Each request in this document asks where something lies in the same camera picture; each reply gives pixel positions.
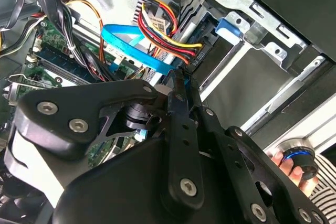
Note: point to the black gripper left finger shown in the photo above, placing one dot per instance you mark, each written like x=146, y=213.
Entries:
x=78, y=103

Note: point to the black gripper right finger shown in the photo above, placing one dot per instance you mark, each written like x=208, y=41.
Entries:
x=236, y=150

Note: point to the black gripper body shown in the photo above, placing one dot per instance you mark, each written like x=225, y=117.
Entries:
x=126, y=182

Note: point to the hard disk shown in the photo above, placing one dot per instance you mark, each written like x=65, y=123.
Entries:
x=199, y=40

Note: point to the person's hand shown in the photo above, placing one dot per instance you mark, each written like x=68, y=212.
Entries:
x=295, y=175

